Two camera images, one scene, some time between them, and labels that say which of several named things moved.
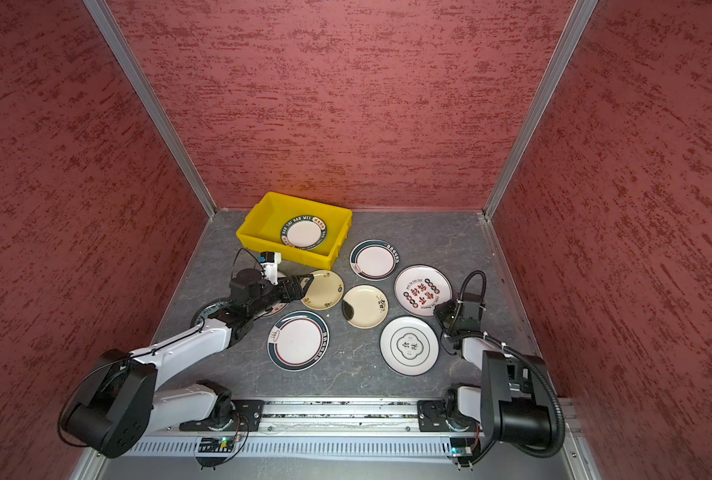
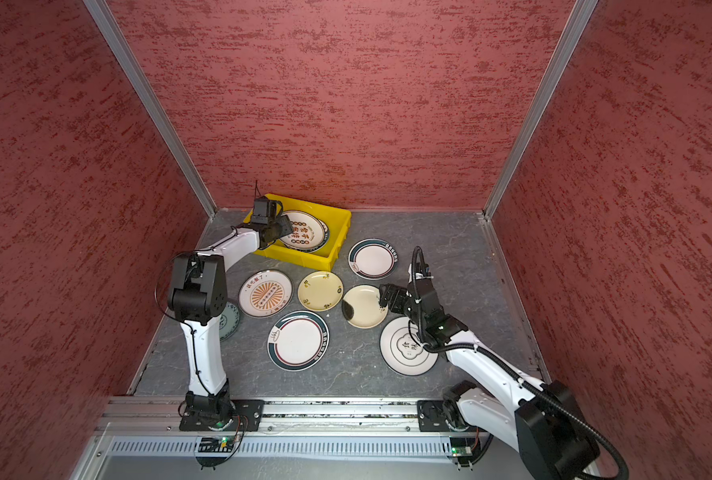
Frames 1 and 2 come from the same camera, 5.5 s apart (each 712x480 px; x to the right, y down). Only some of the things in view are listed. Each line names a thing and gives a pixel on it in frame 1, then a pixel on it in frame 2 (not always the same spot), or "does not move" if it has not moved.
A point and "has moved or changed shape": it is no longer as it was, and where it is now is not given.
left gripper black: (299, 292) to (286, 226)
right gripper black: (439, 311) to (399, 295)
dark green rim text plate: (304, 232) does not move
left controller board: (216, 445) does not move
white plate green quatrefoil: (409, 346) does not move
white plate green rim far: (374, 260) does not move
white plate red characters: (419, 289) has moved or changed shape
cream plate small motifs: (325, 290) does not move
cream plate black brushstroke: (365, 306) does not move
